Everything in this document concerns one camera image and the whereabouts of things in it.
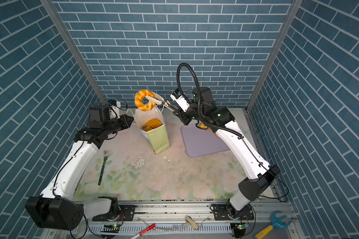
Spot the round orange bun half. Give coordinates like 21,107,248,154
145,119,162,129

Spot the white green paper bag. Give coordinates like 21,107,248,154
127,106,170,154

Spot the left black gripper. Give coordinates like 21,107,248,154
102,114,134,136

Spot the aluminium front rail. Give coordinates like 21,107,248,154
52,200,297,223

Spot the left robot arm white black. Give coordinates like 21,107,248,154
25,114,134,231

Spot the green handled fork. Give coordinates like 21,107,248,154
98,150,109,186

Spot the red white marker pen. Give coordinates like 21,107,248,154
131,224,156,239

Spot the glazed orange donut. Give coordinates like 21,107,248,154
135,89,156,112

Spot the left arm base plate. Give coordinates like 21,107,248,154
92,205,136,222

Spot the striped bread roll back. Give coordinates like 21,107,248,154
196,122,210,130

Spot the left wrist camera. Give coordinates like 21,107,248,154
107,100,121,119

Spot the blue yellow toy wrench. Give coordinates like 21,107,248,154
254,211,292,239

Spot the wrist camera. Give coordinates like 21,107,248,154
107,100,121,119
171,88,189,112

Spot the lilac plastic tray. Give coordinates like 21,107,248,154
180,124,229,158

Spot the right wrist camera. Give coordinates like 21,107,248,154
171,88,189,112

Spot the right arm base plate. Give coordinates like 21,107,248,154
209,203,254,221

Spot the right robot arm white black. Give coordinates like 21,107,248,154
174,107,280,219

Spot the black corrugated cable hose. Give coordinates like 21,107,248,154
176,62,244,139

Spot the beige wooden piece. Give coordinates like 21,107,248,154
185,216,199,231

